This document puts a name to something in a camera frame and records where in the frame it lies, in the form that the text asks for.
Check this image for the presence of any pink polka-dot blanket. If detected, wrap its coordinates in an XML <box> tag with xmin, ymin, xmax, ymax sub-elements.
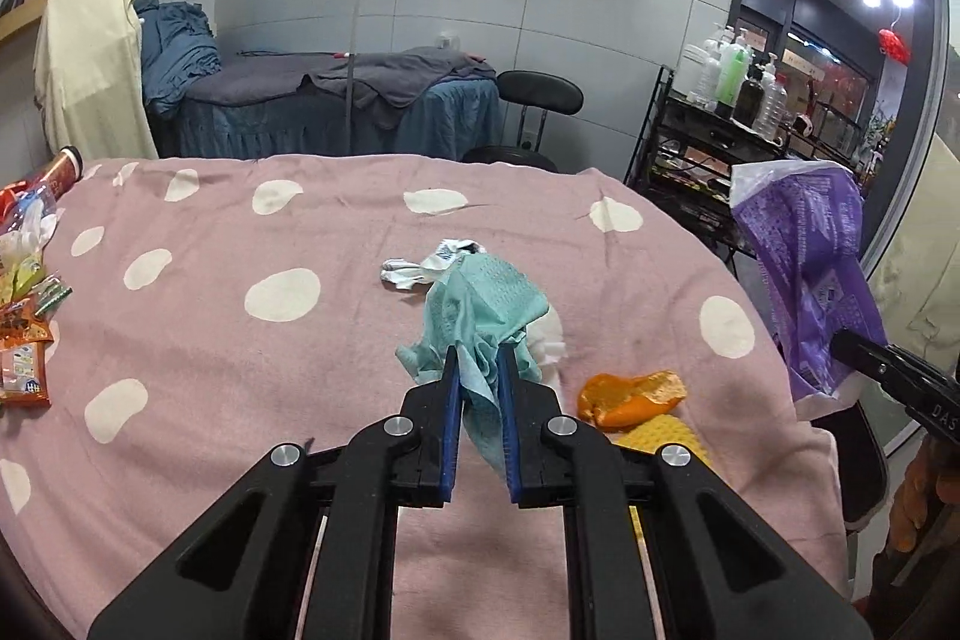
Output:
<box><xmin>0</xmin><ymin>155</ymin><xmax>848</xmax><ymax>640</ymax></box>

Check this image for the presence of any white grey cloth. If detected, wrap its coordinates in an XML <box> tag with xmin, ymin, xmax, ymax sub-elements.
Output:
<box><xmin>380</xmin><ymin>239</ymin><xmax>488</xmax><ymax>295</ymax></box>

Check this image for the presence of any teal cloth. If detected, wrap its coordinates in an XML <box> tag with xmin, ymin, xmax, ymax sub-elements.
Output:
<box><xmin>395</xmin><ymin>250</ymin><xmax>552</xmax><ymax>483</ymax></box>

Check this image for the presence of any green striped packet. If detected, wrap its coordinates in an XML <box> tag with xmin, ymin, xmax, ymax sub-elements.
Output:
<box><xmin>34</xmin><ymin>278</ymin><xmax>74</xmax><ymax>316</ymax></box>

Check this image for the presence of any potted green plant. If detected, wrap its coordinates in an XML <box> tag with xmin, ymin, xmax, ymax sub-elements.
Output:
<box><xmin>862</xmin><ymin>111</ymin><xmax>899</xmax><ymax>180</ymax></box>

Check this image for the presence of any green pump bottle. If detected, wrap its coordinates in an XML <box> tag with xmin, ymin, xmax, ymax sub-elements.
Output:
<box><xmin>716</xmin><ymin>29</ymin><xmax>753</xmax><ymax>112</ymax></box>

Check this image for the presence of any blue massage bed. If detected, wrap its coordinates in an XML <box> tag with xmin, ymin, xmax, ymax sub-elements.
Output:
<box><xmin>146</xmin><ymin>51</ymin><xmax>503</xmax><ymax>161</ymax></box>

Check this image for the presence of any blue bedding pile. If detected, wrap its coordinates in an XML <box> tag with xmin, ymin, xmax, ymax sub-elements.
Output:
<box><xmin>135</xmin><ymin>0</ymin><xmax>222</xmax><ymax>116</ymax></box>

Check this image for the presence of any person's right hand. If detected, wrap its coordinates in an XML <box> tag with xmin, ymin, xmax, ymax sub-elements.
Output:
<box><xmin>889</xmin><ymin>437</ymin><xmax>960</xmax><ymax>558</ymax></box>

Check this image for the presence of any white tissue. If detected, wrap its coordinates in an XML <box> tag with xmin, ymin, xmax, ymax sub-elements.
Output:
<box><xmin>525</xmin><ymin>306</ymin><xmax>569</xmax><ymax>378</ymax></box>

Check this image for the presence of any grey blanket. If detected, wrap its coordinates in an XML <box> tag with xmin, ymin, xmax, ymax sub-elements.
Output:
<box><xmin>304</xmin><ymin>47</ymin><xmax>496</xmax><ymax>131</ymax></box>

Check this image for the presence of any dark pump bottle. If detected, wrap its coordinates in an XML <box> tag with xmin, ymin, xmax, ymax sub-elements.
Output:
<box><xmin>731</xmin><ymin>66</ymin><xmax>764</xmax><ymax>127</ymax></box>

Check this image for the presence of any black mesh drawer cart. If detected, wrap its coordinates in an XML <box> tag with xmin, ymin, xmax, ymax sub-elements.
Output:
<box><xmin>626</xmin><ymin>64</ymin><xmax>863</xmax><ymax>270</ymax></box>

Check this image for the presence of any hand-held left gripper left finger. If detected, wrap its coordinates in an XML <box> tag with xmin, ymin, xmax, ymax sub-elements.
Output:
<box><xmin>88</xmin><ymin>344</ymin><xmax>464</xmax><ymax>640</ymax></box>

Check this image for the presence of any orange snack packet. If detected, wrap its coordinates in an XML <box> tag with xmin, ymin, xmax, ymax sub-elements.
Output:
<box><xmin>0</xmin><ymin>340</ymin><xmax>52</xmax><ymax>408</ymax></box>

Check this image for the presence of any cream towel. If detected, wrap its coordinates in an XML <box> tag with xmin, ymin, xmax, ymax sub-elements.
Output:
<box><xmin>34</xmin><ymin>0</ymin><xmax>158</xmax><ymax>161</ymax></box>

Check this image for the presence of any purple plastic bag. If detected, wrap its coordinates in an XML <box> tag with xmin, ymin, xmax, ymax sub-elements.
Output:
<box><xmin>729</xmin><ymin>160</ymin><xmax>886</xmax><ymax>402</ymax></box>

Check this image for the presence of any cream curtain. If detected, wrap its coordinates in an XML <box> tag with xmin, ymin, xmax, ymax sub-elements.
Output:
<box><xmin>862</xmin><ymin>130</ymin><xmax>960</xmax><ymax>378</ymax></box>

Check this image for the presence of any small orange packet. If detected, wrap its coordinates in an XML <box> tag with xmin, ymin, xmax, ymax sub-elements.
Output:
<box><xmin>0</xmin><ymin>299</ymin><xmax>58</xmax><ymax>345</ymax></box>

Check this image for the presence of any short white pump bottle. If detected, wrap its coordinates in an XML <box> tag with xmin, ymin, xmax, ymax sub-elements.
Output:
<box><xmin>686</xmin><ymin>40</ymin><xmax>725</xmax><ymax>110</ymax></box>

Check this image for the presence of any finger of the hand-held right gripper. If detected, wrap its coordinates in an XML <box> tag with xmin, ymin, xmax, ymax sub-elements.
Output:
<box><xmin>829</xmin><ymin>329</ymin><xmax>912</xmax><ymax>401</ymax></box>

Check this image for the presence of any yellow-green packet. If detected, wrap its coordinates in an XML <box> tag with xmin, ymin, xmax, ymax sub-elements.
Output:
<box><xmin>0</xmin><ymin>254</ymin><xmax>46</xmax><ymax>304</ymax></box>

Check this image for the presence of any yellow foam fruit net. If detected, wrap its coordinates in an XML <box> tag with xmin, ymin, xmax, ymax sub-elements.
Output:
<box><xmin>615</xmin><ymin>415</ymin><xmax>713</xmax><ymax>536</ymax></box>

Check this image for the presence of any black swivel chair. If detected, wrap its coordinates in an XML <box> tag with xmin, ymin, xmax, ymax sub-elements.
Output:
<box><xmin>461</xmin><ymin>70</ymin><xmax>584</xmax><ymax>172</ymax></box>

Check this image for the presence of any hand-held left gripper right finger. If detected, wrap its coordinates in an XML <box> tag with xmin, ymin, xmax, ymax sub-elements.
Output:
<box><xmin>495</xmin><ymin>344</ymin><xmax>875</xmax><ymax>640</ymax></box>

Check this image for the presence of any tall white pump bottle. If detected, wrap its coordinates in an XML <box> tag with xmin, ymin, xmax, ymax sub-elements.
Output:
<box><xmin>705</xmin><ymin>21</ymin><xmax>742</xmax><ymax>58</ymax></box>

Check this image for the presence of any red crumpled wrapper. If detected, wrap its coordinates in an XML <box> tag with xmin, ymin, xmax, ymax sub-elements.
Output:
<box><xmin>0</xmin><ymin>182</ymin><xmax>32</xmax><ymax>223</ymax></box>

